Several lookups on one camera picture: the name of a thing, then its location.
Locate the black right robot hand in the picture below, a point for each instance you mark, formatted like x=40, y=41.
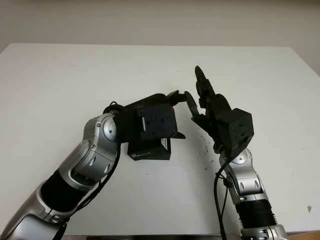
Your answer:
x=217, y=112

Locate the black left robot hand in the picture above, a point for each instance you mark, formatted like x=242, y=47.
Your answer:
x=150, y=101

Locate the black RealSense box lid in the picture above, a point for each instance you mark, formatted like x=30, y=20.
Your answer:
x=155, y=151

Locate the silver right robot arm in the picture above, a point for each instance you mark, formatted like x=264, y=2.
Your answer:
x=247, y=180

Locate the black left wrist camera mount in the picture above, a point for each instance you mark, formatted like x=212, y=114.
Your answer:
x=160, y=120

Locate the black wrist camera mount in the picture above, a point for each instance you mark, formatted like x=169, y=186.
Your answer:
x=160, y=120
x=241, y=130

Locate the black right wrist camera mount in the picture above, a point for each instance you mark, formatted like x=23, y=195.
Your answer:
x=241, y=130

